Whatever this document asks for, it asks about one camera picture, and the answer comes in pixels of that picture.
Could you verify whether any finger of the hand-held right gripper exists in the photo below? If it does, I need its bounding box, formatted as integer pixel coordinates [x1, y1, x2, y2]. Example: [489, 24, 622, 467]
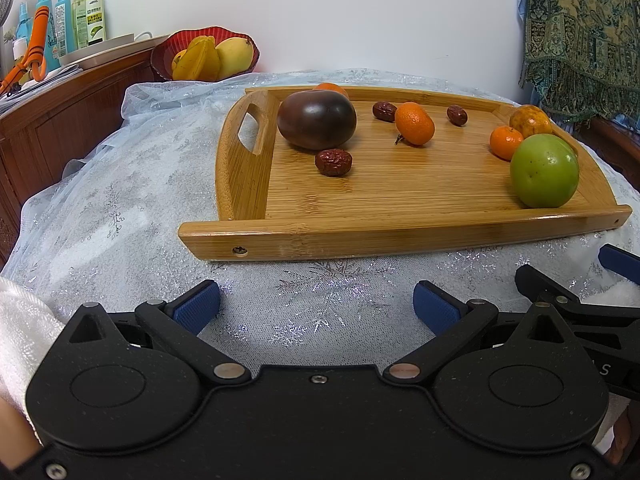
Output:
[597, 244, 640, 282]
[515, 264, 640, 328]

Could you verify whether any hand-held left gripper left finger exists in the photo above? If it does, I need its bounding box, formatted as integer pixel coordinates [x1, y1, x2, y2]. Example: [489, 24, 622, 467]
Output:
[67, 280, 253, 386]

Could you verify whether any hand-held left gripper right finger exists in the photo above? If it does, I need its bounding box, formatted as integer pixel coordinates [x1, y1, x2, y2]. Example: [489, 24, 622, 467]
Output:
[382, 280, 571, 386]

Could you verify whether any green apple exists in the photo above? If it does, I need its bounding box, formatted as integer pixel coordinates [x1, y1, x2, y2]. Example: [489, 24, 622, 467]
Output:
[510, 133, 581, 209]

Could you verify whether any wooden bamboo tray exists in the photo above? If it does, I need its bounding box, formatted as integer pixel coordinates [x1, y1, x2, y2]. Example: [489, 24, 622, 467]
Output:
[177, 85, 633, 262]

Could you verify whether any yellowish orange tangerine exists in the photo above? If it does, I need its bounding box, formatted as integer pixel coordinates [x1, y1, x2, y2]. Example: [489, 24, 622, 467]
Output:
[509, 104, 553, 139]

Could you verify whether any dark purple round fruit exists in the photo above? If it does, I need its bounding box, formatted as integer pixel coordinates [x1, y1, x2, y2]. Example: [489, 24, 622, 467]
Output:
[276, 89, 358, 151]

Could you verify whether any person's left forearm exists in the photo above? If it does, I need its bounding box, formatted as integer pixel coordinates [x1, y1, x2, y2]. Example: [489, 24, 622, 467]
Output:
[0, 395, 43, 468]

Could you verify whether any white fleece clothing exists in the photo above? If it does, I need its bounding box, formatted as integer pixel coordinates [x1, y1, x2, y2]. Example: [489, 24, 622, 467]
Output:
[597, 272, 640, 311]
[0, 275, 68, 441]

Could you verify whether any brown wooden chest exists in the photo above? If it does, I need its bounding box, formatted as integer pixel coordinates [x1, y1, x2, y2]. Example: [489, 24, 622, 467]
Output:
[575, 115, 640, 188]

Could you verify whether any white snowflake tablecloth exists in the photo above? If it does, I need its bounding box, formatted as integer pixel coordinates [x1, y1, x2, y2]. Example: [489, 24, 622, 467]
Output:
[0, 67, 640, 411]

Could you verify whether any large wrinkled red date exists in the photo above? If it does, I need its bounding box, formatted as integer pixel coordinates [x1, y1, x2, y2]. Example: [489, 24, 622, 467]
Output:
[315, 148, 354, 177]

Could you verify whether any orange tangerine with stem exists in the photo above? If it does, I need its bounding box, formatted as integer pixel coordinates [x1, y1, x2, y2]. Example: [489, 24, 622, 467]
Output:
[394, 102, 435, 147]

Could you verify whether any green paisley fringed shawl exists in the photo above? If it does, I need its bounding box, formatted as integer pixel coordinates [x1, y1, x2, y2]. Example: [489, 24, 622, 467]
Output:
[517, 0, 640, 123]

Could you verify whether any brown wooden cabinet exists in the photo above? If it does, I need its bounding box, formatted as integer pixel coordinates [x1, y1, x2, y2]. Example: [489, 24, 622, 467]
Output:
[0, 46, 157, 263]

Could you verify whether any yellow starfruit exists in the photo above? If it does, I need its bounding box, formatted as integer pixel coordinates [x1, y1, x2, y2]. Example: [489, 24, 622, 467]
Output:
[172, 36, 222, 82]

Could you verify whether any red plastic fruit bowl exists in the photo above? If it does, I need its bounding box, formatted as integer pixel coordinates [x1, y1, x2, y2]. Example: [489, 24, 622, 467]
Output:
[150, 26, 261, 82]

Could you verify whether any yellow mango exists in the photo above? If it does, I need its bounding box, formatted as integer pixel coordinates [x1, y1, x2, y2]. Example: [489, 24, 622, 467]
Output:
[215, 36, 253, 80]

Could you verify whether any white rectangular tray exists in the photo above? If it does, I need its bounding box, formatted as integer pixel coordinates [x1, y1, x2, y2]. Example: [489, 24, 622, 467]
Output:
[57, 33, 137, 71]

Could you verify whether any green and white bottle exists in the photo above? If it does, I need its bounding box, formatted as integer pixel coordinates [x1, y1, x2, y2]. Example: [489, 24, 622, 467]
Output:
[84, 0, 107, 48]

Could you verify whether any pale yellow bottle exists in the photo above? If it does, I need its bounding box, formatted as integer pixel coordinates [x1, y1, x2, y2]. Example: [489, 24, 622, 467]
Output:
[71, 0, 87, 52]

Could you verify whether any teal spray bottle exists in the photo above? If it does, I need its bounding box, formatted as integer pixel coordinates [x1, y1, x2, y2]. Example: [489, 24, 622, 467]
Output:
[52, 0, 75, 58]
[34, 0, 62, 73]

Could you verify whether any blue spray bottle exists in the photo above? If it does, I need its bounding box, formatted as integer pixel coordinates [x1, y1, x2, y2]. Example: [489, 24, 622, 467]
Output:
[15, 2, 32, 43]

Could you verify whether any orange and black handle tool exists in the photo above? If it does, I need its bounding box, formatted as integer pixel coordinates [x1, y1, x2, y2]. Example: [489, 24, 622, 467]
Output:
[0, 5, 52, 96]

